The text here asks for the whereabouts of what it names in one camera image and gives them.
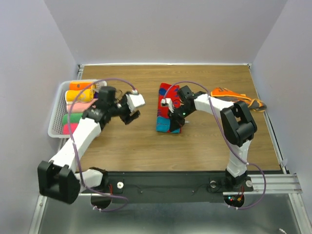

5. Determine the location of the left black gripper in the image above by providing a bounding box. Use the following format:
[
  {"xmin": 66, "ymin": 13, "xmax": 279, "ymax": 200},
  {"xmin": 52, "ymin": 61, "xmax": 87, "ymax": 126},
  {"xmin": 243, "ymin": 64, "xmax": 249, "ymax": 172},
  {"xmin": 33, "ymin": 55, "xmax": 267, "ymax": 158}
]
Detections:
[{"xmin": 109, "ymin": 92, "xmax": 140, "ymax": 125}]

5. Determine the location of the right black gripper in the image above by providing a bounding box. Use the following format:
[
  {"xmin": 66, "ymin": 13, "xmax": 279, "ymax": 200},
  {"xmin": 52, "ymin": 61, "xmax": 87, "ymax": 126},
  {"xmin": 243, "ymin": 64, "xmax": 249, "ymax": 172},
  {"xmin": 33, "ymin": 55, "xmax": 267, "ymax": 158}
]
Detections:
[{"xmin": 167, "ymin": 104, "xmax": 194, "ymax": 132}]

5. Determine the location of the teal red-trimmed towel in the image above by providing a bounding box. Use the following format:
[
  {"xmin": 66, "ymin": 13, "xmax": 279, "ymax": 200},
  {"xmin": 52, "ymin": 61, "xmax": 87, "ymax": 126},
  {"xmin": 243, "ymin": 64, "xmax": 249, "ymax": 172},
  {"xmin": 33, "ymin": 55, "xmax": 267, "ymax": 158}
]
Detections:
[{"xmin": 156, "ymin": 83, "xmax": 181, "ymax": 134}]

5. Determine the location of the yellow patterned towel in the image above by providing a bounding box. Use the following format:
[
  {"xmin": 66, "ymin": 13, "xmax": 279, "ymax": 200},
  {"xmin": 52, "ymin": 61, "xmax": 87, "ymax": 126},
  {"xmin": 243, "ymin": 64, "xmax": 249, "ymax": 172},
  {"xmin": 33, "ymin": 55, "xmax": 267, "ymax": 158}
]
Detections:
[{"xmin": 65, "ymin": 89, "xmax": 94, "ymax": 103}]

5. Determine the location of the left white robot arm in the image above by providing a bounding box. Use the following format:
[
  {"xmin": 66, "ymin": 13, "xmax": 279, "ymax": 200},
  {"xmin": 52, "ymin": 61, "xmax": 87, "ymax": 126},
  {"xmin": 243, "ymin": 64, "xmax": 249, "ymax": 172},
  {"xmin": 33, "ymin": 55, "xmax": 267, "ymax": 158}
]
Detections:
[{"xmin": 37, "ymin": 86, "xmax": 145, "ymax": 204}]

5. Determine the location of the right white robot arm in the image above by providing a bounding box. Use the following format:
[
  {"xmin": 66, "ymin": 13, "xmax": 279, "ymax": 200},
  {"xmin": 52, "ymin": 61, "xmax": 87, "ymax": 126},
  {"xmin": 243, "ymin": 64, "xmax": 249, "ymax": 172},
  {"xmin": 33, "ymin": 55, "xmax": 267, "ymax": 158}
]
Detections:
[{"xmin": 160, "ymin": 86, "xmax": 257, "ymax": 190}]

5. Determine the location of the light pink rolled towel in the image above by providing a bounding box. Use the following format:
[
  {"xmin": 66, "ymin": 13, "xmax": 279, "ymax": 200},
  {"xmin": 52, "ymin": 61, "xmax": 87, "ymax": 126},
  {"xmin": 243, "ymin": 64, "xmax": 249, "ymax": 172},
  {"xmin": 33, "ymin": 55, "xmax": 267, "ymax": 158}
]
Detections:
[{"xmin": 66, "ymin": 99, "xmax": 97, "ymax": 113}]

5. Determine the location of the green rolled towel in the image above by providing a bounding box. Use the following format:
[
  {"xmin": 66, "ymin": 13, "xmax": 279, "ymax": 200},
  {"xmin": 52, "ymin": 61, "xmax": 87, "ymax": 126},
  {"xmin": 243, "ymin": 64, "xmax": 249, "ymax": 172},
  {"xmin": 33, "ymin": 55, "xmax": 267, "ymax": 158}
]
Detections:
[{"xmin": 62, "ymin": 113, "xmax": 82, "ymax": 125}]

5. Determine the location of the hot pink rolled towel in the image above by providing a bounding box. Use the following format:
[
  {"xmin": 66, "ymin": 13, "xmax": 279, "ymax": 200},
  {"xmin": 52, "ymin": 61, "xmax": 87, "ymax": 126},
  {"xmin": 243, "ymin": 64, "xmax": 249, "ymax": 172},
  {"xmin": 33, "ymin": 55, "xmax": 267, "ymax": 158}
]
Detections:
[{"xmin": 62, "ymin": 123, "xmax": 78, "ymax": 135}]

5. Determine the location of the orange rolled towel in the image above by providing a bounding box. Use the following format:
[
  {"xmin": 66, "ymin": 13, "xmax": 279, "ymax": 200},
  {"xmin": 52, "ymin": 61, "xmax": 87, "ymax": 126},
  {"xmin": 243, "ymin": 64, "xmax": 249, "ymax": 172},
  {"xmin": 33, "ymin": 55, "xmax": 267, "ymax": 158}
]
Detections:
[{"xmin": 69, "ymin": 81, "xmax": 94, "ymax": 91}]

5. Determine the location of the white plastic basket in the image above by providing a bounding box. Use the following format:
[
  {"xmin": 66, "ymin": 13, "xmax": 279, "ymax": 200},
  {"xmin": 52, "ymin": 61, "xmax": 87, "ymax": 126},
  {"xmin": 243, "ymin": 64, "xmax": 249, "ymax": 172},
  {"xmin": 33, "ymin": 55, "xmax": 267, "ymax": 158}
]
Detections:
[{"xmin": 48, "ymin": 79, "xmax": 107, "ymax": 138}]

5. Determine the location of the grey orange-trimmed towel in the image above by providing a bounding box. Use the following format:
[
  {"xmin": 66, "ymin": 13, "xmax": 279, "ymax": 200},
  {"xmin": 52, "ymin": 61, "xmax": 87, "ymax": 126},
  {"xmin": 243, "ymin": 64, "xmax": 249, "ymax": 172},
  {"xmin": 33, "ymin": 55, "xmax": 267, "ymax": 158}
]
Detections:
[{"xmin": 210, "ymin": 87, "xmax": 267, "ymax": 112}]

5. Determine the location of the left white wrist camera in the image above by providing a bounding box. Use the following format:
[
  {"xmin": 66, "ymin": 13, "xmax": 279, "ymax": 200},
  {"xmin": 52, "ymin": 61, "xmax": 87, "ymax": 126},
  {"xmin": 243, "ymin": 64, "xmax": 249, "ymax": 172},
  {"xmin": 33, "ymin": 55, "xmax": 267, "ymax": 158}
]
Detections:
[{"xmin": 126, "ymin": 94, "xmax": 145, "ymax": 113}]

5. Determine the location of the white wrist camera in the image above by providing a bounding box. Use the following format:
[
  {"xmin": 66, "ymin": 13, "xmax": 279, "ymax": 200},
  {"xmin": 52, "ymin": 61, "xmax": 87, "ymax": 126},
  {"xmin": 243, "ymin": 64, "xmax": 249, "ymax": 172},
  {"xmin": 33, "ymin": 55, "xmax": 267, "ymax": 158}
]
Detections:
[
  {"xmin": 126, "ymin": 94, "xmax": 145, "ymax": 113},
  {"xmin": 160, "ymin": 98, "xmax": 176, "ymax": 113}
]

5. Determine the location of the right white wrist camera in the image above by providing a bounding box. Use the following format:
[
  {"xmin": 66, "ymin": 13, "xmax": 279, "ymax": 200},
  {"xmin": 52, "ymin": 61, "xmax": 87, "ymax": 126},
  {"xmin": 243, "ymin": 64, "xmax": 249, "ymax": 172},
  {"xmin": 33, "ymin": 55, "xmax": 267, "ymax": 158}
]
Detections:
[{"xmin": 160, "ymin": 98, "xmax": 176, "ymax": 113}]

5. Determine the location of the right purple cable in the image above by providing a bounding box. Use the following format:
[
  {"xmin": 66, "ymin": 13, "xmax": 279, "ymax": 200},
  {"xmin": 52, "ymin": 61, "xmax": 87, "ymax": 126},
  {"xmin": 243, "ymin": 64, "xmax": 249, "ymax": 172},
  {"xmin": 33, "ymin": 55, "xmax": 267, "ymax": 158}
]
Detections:
[{"xmin": 163, "ymin": 81, "xmax": 267, "ymax": 211}]

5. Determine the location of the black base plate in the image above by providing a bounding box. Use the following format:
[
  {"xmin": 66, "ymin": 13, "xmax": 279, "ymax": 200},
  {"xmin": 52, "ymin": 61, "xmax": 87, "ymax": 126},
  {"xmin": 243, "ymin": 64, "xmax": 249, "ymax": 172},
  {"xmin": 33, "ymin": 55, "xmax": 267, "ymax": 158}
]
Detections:
[{"xmin": 75, "ymin": 170, "xmax": 254, "ymax": 204}]

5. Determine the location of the aluminium frame rail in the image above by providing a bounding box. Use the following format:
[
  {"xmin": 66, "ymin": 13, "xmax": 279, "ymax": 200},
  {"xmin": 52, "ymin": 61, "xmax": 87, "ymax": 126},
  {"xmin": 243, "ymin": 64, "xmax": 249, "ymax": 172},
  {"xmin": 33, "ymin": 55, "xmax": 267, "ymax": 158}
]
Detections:
[{"xmin": 246, "ymin": 173, "xmax": 303, "ymax": 195}]

